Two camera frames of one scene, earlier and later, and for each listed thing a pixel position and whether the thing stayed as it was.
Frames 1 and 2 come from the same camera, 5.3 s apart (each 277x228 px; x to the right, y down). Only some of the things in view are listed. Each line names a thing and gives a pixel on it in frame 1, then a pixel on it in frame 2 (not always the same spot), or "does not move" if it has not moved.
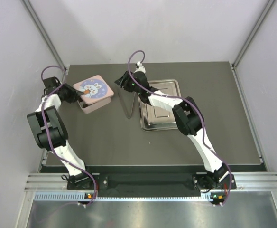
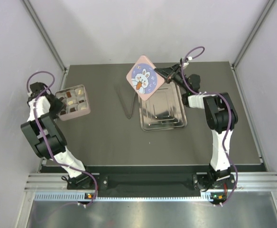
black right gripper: (121, 83) to (167, 72)
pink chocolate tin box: (87, 108) to (76, 101)
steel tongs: (128, 117) does not move
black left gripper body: (69, 94) to (56, 106)
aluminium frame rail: (244, 181) does not move
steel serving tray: (154, 118) does not move
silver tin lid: (95, 89) to (144, 79)
